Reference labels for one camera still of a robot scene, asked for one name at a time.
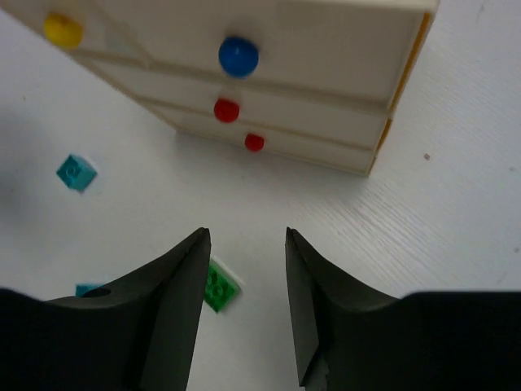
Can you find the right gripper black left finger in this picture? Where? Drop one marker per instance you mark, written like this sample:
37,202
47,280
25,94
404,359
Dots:
135,333

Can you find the long teal lego brick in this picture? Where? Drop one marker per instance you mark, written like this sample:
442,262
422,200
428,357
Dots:
88,290

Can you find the green lego brick near cabinet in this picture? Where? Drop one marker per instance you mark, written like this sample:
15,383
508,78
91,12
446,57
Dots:
221,289

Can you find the cream drawer cabinet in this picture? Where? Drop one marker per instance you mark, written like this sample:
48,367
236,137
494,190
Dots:
237,59

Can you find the cream drawer, yellow knob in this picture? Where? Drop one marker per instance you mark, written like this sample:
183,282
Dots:
77,25

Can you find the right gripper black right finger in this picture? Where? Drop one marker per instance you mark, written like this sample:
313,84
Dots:
350,336

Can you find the small teal lego brick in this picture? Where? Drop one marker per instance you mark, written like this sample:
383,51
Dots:
76,173

